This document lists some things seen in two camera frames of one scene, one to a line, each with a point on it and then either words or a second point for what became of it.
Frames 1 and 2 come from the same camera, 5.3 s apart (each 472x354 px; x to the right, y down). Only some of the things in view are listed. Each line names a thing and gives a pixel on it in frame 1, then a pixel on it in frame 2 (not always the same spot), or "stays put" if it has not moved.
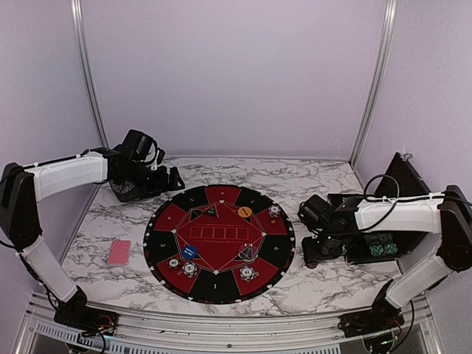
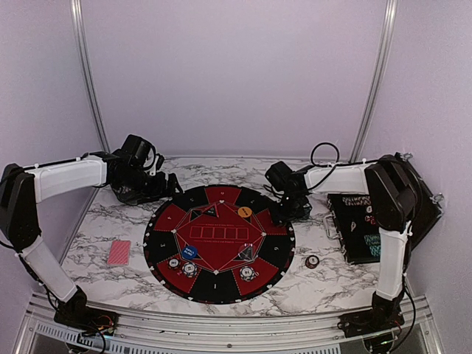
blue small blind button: x=189 y=251 stays put
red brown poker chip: x=173 y=262 stays put
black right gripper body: x=327 y=247 to x=290 y=210
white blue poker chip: x=248 y=273 stays put
